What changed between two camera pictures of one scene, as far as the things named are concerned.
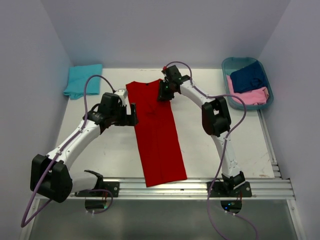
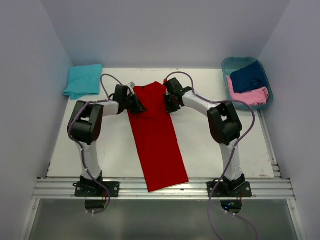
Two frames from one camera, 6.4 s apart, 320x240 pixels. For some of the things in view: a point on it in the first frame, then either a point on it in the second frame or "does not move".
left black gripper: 128,119 → 138,107
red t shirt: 159,137 does not move
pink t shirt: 258,96 does not move
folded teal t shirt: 77,76 does not move
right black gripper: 162,95 → 169,108
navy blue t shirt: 250,78 does not move
